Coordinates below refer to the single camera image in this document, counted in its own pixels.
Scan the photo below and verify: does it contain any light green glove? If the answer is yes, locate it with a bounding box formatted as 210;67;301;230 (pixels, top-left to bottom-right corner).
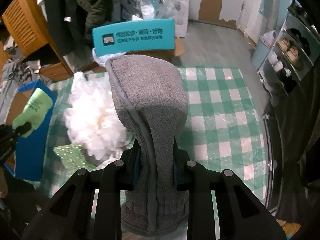
12;88;53;138

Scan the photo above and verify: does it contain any green glitter sponge cloth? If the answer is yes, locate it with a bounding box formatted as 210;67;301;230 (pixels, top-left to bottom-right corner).
53;144;96;176

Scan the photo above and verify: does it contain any white mesh bath pouf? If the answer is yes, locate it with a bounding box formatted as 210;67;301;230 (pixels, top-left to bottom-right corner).
63;72;132;166

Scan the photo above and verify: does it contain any grey fleece cloth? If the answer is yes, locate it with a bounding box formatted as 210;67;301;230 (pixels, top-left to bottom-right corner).
105;55;189;237

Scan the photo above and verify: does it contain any blue cardboard box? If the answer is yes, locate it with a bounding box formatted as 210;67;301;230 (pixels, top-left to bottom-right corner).
4;80;57;181

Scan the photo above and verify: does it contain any grey clothing pile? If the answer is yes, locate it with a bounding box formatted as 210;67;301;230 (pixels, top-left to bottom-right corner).
1;60;53;124

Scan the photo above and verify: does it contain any green checkered tablecloth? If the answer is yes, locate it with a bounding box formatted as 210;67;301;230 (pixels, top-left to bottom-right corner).
37;67;267;204

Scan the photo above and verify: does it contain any dark hanging coat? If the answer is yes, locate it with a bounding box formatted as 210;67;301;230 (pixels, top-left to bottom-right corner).
44;0;112;56

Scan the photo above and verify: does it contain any shoe rack with shoes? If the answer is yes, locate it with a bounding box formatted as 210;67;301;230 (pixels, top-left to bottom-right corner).
258;0;319;98

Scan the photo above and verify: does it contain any teal cardboard box with text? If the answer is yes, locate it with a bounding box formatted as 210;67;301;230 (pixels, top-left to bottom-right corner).
92;18;175;56

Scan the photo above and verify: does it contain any light blue bin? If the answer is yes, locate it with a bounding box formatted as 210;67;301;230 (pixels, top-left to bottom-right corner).
251;30;276;69

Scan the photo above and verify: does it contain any white plastic bag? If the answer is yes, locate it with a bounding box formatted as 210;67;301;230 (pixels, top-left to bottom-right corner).
138;0;189;38

